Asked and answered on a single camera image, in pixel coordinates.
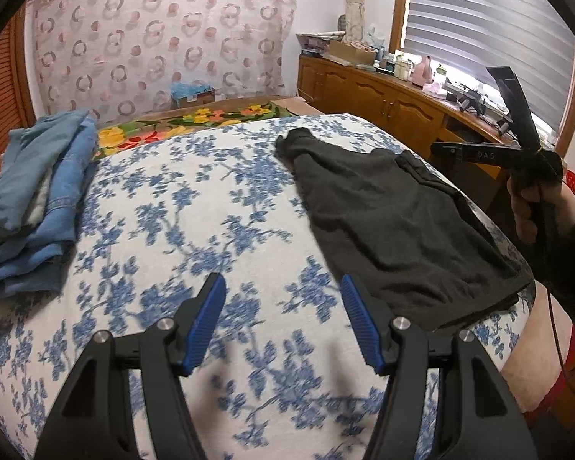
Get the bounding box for lower blue folded jeans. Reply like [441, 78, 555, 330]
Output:
[0, 117, 97, 300]

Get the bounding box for pink circle-patterned curtain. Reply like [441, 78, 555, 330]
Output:
[26, 0, 297, 126]

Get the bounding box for open cardboard box on sideboard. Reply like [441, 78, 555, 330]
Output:
[327, 42, 377, 66]

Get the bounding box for pink bottle on sideboard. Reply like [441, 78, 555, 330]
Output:
[411, 56, 434, 88]

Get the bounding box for cardboard box with blue bag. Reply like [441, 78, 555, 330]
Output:
[170, 82, 216, 109]

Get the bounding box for black pants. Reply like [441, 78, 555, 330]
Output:
[276, 128, 533, 332]

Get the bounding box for colourful floral floor mat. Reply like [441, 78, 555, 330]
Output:
[92, 102, 297, 162]

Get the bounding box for grey zebra window blind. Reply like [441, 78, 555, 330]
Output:
[402, 0, 575, 130]

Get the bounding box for brown wooden louvered door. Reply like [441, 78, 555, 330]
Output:
[0, 7, 36, 169]

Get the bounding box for blue floral white bedspread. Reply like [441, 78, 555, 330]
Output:
[0, 112, 538, 460]

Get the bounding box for person's right hand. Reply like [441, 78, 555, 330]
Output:
[508, 174, 575, 245]

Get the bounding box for top teal folded jeans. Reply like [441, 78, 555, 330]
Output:
[0, 110, 96, 242]

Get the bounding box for wooden sideboard cabinet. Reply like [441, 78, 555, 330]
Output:
[297, 54, 511, 211]

